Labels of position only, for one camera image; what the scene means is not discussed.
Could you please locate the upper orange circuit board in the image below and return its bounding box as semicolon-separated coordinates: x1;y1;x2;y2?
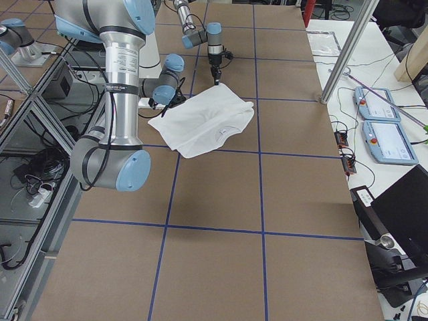
334;131;349;148

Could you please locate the upper blue teach pendant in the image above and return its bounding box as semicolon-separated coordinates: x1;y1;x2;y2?
354;86;401;122

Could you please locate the wooden board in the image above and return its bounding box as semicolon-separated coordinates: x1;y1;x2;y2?
394;0;428;83

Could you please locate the blue teach pendant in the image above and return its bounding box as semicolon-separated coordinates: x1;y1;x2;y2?
354;86;401;122
362;120;419;165

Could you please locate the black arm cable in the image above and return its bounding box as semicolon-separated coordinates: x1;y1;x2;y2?
182;6;207;37
78;75;187;192

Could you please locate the small metal cup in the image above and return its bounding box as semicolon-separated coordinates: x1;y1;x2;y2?
378;234;395;250

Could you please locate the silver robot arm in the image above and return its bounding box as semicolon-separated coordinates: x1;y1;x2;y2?
173;0;226;86
55;1;184;191

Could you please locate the lower blue teach pendant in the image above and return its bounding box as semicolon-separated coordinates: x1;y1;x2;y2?
362;120;419;165

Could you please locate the white power strip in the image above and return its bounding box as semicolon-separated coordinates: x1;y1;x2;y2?
29;185;54;208

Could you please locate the white printed t-shirt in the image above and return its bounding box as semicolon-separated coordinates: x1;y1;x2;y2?
148;84;254;158

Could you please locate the black box white label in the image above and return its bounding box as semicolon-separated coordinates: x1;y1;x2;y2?
350;185;389;245

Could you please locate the white pedestal column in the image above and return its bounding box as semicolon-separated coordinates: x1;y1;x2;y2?
139;32;162;88

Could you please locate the aluminium frame table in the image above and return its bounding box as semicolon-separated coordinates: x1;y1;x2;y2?
1;49;104;320

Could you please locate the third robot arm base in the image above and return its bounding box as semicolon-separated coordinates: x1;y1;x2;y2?
1;18;57;67

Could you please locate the lower orange circuit board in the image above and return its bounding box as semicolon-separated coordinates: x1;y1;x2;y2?
341;157;356;176

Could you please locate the orange circuit board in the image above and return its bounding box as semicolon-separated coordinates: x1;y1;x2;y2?
341;157;356;176
334;131;349;148

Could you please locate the black laptop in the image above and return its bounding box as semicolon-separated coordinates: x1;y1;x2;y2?
372;165;427;266

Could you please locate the aluminium frame post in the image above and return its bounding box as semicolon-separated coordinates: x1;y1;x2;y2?
320;0;379;104

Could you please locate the clear plastic sleeve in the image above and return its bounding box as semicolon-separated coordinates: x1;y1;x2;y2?
307;31;341;57

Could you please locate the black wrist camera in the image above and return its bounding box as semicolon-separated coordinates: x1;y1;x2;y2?
171;95;187;105
221;49;233;61

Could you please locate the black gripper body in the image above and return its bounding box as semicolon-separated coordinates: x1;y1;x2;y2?
208;53;222;72

